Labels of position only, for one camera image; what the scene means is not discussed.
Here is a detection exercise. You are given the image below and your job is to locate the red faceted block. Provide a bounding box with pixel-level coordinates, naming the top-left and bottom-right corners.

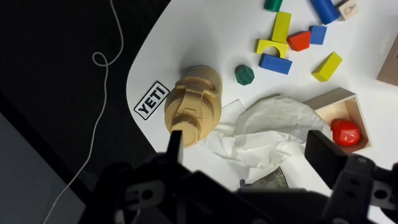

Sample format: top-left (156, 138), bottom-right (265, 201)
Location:
top-left (330, 118), bottom-right (363, 148)

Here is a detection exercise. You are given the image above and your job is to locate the black white YETI sticker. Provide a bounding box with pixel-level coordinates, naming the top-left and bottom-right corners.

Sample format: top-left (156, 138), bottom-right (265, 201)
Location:
top-left (133, 79), bottom-right (172, 122)

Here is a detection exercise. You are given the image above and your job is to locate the yellow rectangular block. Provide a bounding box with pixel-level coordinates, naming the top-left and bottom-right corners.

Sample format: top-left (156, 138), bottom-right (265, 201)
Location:
top-left (270, 10), bottom-right (292, 43)

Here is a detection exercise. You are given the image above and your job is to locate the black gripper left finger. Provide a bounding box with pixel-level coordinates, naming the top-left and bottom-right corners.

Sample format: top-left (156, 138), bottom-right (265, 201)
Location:
top-left (120, 129), bottom-right (187, 209)

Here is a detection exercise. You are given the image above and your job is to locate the thin white cable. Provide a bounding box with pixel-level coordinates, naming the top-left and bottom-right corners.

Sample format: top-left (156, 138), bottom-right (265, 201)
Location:
top-left (42, 0), bottom-right (126, 224)

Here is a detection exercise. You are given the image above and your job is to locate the natural wooden cube block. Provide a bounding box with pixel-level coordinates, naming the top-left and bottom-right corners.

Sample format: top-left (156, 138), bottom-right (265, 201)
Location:
top-left (336, 0), bottom-right (360, 21)

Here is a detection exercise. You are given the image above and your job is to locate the yellow wedge block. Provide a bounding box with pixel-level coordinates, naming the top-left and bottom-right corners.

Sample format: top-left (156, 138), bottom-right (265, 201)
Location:
top-left (311, 51), bottom-right (345, 83)

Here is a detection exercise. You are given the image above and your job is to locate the blue cylinder block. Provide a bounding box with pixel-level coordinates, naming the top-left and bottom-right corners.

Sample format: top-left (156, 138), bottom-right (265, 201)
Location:
top-left (310, 0), bottom-right (341, 25)

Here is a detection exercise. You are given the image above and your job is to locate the green octagonal block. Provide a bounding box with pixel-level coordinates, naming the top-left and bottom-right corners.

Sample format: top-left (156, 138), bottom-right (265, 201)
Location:
top-left (234, 63), bottom-right (256, 87)

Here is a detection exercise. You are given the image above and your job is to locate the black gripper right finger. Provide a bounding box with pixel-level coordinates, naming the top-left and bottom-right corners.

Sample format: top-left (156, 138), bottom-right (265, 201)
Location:
top-left (304, 129), bottom-right (377, 209)

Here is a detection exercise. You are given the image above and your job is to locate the blue rectangular block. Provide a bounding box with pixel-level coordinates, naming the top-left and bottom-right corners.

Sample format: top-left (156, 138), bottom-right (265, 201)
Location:
top-left (258, 52), bottom-right (294, 76)

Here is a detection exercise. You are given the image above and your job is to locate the yellow arch block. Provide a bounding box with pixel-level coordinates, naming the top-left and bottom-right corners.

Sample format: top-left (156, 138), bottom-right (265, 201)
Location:
top-left (254, 37), bottom-right (290, 58)

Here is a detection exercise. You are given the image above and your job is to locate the small open wooden tray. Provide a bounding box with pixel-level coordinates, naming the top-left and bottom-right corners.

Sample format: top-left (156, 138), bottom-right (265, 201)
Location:
top-left (304, 86), bottom-right (371, 155)

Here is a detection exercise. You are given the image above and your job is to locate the green rectangular block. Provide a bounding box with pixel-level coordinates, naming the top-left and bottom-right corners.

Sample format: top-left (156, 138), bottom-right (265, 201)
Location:
top-left (264, 0), bottom-right (284, 12)

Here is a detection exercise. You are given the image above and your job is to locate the small blue cube block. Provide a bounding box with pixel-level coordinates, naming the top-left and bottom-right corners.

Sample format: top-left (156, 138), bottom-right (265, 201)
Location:
top-left (309, 23), bottom-right (329, 46)

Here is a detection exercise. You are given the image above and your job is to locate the beige bottle with lid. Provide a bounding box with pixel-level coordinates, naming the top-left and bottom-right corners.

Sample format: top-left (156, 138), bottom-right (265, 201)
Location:
top-left (163, 64), bottom-right (224, 148)

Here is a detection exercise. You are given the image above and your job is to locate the crumpled white plastic bag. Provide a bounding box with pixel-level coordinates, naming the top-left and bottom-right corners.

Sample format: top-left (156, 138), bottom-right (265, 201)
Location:
top-left (202, 93), bottom-right (330, 184)

